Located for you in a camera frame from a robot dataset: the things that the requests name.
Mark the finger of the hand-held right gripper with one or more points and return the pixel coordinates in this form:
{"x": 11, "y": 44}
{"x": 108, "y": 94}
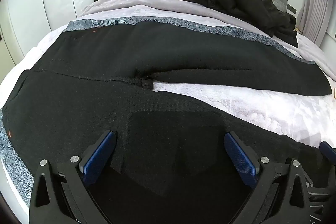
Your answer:
{"x": 329, "y": 149}

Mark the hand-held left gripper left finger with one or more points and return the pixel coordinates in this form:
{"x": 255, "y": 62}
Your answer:
{"x": 98, "y": 158}

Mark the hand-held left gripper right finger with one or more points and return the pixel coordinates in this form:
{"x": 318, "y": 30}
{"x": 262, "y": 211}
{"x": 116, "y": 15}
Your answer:
{"x": 241, "y": 158}

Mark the black pants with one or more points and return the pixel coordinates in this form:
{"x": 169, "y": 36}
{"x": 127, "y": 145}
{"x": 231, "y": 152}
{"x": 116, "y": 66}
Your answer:
{"x": 157, "y": 56}

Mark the bed with lilac blanket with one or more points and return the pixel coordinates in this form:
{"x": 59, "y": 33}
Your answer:
{"x": 236, "y": 100}

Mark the grey patterned cloth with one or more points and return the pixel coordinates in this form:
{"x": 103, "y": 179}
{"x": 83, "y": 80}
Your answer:
{"x": 210, "y": 28}

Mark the white pleated curtain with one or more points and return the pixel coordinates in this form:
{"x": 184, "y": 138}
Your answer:
{"x": 317, "y": 3}

